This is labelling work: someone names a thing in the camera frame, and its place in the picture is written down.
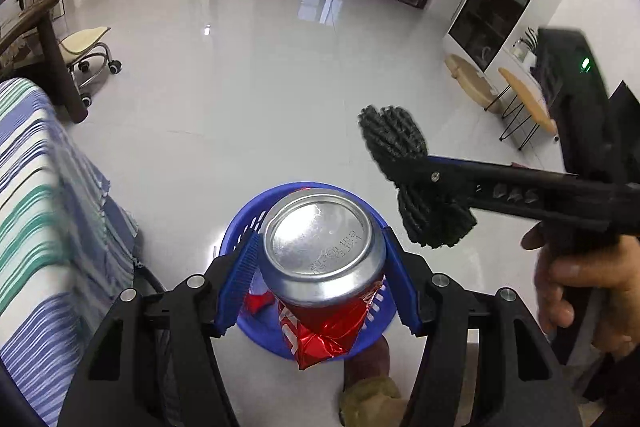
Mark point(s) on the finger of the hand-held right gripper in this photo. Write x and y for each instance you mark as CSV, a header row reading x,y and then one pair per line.
x,y
475,171

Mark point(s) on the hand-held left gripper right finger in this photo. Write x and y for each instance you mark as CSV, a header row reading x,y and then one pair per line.
x,y
400,277

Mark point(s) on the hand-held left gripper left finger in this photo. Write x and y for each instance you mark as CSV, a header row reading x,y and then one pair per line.
x,y
240,277

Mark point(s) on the blue plastic basket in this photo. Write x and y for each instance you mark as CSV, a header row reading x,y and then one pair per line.
x,y
265,339

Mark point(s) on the crushed red soda can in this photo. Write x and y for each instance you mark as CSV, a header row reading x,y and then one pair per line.
x,y
320,257

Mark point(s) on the black foam net sleeve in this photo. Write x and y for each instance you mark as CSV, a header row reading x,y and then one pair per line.
x,y
395,137

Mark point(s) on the person's right hand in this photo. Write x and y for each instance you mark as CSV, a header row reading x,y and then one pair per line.
x,y
565,287

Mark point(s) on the wooden hairpin leg side table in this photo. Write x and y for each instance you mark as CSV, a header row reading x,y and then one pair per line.
x,y
527,97

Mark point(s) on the round beige low stool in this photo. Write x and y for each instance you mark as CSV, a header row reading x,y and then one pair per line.
x,y
470,74

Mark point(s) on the green plant white pot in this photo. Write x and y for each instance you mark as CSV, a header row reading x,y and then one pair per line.
x,y
527,52

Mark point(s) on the brown fuzzy slipper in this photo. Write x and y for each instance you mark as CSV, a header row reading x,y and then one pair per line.
x,y
370,402

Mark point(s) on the blue green striped tablecloth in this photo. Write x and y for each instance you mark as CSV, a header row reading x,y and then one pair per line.
x,y
45,207

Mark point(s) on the cream rolling stool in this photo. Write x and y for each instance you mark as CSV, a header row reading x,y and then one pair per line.
x,y
82,39

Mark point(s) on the brown glossy coffee table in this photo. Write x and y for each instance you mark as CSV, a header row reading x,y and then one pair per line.
x,y
55,57

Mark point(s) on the black metal table frame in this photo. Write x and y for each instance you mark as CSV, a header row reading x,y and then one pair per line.
x,y
150,279

